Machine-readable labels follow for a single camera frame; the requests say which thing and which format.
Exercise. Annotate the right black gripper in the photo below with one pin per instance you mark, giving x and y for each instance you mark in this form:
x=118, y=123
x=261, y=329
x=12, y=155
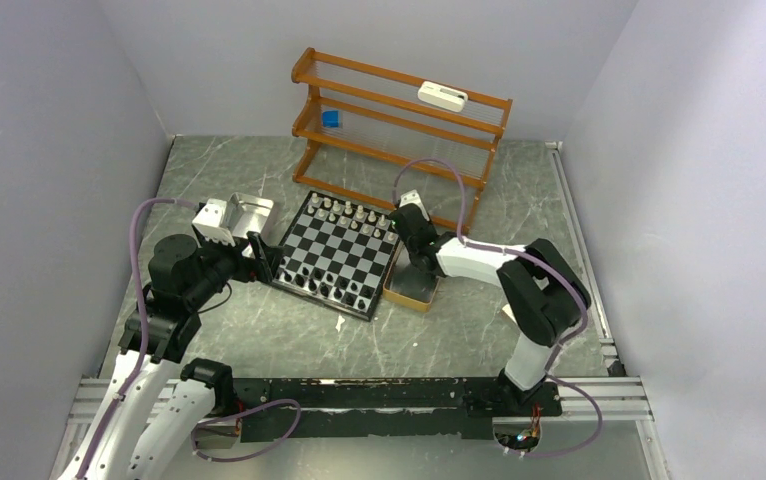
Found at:
x=426, y=218

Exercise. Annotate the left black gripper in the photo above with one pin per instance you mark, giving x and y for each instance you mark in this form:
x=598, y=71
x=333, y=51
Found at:
x=262, y=266

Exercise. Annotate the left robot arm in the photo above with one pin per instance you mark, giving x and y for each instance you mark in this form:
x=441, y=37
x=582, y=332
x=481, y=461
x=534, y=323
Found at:
x=154, y=402

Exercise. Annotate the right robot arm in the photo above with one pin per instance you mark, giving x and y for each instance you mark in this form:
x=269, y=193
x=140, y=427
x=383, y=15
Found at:
x=548, y=302

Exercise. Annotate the silver tin box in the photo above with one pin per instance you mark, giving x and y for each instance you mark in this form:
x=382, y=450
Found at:
x=251, y=213

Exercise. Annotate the black and white chessboard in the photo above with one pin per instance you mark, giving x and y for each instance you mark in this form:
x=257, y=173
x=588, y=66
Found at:
x=343, y=239

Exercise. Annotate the orange wooden shelf rack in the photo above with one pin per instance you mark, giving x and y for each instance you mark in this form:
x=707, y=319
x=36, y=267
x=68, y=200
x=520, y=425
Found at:
x=383, y=119

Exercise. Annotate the white labelled card box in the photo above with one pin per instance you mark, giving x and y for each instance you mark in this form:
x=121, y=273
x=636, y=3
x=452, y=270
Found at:
x=506, y=310

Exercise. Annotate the white rectangular device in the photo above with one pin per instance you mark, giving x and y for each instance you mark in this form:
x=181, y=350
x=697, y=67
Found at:
x=442, y=96

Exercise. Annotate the blue cube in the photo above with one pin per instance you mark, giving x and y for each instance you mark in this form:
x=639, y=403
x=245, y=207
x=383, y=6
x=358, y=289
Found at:
x=331, y=119

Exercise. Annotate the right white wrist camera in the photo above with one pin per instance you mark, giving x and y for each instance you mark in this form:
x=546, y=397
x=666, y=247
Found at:
x=412, y=197

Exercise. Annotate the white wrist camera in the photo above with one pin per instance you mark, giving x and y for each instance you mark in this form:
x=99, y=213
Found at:
x=412, y=197
x=214, y=222

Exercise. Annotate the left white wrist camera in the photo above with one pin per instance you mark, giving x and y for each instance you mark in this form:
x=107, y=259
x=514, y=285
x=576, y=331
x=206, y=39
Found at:
x=214, y=222

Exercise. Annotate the black base frame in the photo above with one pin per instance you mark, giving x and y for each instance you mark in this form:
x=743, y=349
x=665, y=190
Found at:
x=344, y=408

